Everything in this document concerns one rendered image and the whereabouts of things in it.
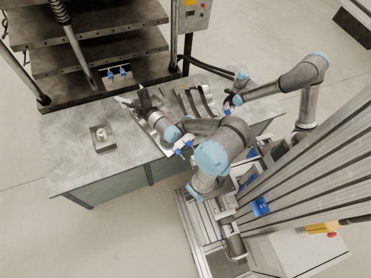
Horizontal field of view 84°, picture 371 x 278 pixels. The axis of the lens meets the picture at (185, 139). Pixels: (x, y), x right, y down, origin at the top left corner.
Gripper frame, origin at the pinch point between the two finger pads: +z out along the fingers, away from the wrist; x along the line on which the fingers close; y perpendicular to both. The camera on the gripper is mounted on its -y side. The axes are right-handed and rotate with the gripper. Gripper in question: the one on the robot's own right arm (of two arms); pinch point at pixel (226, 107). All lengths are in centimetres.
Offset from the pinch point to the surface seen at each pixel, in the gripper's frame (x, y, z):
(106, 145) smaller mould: -95, 5, 18
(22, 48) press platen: -135, -55, -23
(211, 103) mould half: -7.2, -11.3, 6.0
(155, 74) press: -42, -65, 15
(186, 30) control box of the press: -13, -76, -22
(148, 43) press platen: -47, -74, -11
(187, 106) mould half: -28.2, -12.9, 6.8
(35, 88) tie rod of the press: -139, -51, 7
